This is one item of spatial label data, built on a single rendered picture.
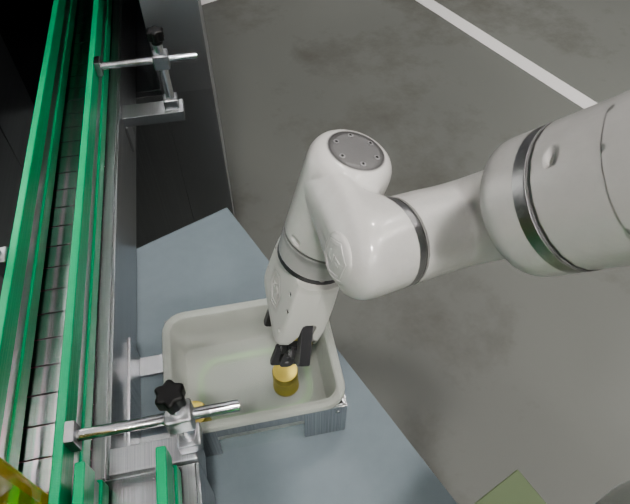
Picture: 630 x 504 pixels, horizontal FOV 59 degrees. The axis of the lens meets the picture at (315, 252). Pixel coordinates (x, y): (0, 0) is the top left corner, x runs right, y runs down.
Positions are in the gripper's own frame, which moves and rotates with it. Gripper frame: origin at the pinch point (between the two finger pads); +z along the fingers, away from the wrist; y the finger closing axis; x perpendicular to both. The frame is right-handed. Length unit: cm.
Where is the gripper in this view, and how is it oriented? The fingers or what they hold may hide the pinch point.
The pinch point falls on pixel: (282, 334)
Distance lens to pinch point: 68.2
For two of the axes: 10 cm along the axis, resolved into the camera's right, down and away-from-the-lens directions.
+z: -2.5, 6.4, 7.2
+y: 1.9, 7.7, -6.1
